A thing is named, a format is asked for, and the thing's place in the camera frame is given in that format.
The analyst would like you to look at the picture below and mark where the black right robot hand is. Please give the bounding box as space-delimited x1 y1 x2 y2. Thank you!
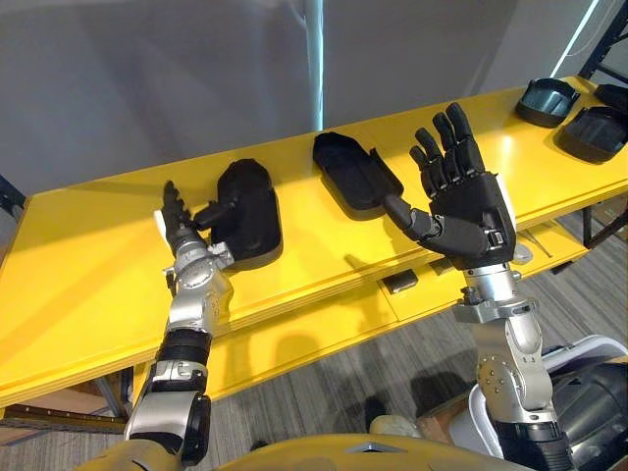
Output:
384 101 517 272

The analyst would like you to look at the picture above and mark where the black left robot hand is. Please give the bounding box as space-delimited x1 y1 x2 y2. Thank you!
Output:
153 180 242 254

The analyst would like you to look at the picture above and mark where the yellow shelf board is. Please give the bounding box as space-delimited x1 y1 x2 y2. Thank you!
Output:
0 75 628 409
131 215 591 399

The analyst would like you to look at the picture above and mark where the yellow lower shelf board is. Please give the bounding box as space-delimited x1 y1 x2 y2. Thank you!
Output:
131 215 591 399

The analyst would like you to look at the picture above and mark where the black plastic housing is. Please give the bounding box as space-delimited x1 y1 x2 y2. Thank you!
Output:
514 78 582 130
548 361 628 471
209 158 285 270
312 130 406 221
553 106 628 165

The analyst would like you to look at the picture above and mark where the small black block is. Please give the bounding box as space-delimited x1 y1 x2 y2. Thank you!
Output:
382 272 419 295

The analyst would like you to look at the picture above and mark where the glowing light strip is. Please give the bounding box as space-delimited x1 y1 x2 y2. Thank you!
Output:
548 0 602 79

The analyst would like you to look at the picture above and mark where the white plastic bin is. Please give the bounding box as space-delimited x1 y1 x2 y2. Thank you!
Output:
467 335 628 471

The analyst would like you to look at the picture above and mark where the brown cardboard box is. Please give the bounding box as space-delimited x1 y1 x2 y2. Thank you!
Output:
0 375 130 435

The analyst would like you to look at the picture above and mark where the golden robot torso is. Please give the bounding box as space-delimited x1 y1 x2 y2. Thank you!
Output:
73 433 536 471

